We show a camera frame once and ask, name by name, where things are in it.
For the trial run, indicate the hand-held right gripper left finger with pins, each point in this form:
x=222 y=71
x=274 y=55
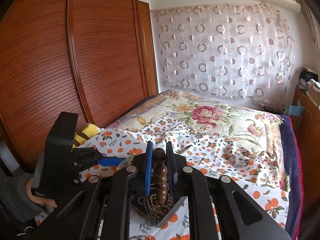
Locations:
x=149 y=170

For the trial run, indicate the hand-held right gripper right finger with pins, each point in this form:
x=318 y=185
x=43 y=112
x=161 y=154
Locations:
x=172 y=166

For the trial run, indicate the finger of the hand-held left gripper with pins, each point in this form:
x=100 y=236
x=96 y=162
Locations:
x=110 y=161
x=86 y=153

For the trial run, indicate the black square box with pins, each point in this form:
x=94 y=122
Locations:
x=175 y=206

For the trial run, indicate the person's left hand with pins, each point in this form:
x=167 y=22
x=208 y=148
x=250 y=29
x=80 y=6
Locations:
x=37 y=195

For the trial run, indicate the yellow striped pillow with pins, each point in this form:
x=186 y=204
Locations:
x=86 y=133

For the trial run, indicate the orange fruit printed cloth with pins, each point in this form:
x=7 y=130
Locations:
x=225 y=160

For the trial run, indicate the floral blanket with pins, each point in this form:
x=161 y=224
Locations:
x=212 y=112

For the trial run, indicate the brown wooden wardrobe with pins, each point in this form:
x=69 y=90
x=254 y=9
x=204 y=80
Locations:
x=62 y=62

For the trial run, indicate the dark blue blanket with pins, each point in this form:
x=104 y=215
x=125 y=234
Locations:
x=293 y=167

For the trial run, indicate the sheer circle patterned curtain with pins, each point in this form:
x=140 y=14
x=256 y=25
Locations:
x=225 y=52

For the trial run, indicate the blue plastic bag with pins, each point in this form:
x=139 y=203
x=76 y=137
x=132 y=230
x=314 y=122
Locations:
x=294 y=108

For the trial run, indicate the brown wooden cabinet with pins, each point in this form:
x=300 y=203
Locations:
x=307 y=125

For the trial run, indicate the pile of folded clothes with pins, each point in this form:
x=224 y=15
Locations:
x=306 y=78

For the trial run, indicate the cardboard box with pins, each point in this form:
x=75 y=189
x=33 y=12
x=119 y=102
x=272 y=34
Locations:
x=315 y=91

